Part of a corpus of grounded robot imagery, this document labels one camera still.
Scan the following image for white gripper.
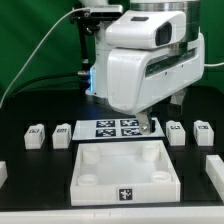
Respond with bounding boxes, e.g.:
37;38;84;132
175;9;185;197
107;34;204;135

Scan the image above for white square table top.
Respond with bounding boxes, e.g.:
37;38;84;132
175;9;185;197
70;140;181;206

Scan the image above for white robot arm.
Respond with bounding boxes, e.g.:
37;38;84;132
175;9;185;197
80;0;205;135

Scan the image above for white marker sheet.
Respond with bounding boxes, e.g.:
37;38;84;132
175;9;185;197
71;118;166;141

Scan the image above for white obstacle bar right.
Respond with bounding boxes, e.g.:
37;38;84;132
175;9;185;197
205;155;224;202

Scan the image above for white block left edge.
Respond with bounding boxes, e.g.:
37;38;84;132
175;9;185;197
0;161;8;188

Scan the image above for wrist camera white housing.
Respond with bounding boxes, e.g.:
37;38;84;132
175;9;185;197
106;10;186;50

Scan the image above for black cables on table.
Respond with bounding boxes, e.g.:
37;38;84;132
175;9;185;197
9;73;88;98

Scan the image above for white front table rail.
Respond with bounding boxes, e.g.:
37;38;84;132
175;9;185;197
0;206;224;224

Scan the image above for black camera on stand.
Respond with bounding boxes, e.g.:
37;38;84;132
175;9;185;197
89;5;123;19

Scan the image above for white camera cable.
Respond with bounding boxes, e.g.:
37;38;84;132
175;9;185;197
0;7;90;108

